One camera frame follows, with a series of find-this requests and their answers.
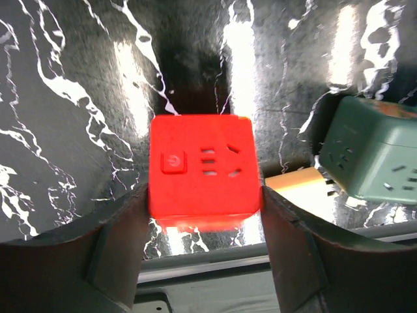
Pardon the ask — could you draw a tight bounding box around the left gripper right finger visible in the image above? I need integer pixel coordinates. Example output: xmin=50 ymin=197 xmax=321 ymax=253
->
xmin=261 ymin=186 xmax=416 ymax=312

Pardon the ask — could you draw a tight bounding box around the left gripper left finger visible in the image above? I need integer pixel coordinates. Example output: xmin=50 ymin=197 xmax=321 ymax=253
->
xmin=1 ymin=185 xmax=149 ymax=312

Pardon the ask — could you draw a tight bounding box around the yellow cube plug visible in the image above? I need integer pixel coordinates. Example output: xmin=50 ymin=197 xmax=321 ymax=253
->
xmin=265 ymin=167 xmax=338 ymax=222

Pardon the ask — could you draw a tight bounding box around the dark green cube plug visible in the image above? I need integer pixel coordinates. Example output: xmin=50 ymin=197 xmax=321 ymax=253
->
xmin=319 ymin=97 xmax=416 ymax=205

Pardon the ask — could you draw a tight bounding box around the red cube plug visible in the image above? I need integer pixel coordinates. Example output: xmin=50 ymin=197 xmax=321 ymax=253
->
xmin=149 ymin=114 xmax=263 ymax=231

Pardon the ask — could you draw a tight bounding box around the black marbled mat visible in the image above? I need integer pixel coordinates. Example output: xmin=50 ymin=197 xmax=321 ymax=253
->
xmin=1 ymin=1 xmax=416 ymax=241

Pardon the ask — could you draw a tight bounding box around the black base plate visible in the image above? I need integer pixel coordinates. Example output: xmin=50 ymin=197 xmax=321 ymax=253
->
xmin=133 ymin=224 xmax=417 ymax=313

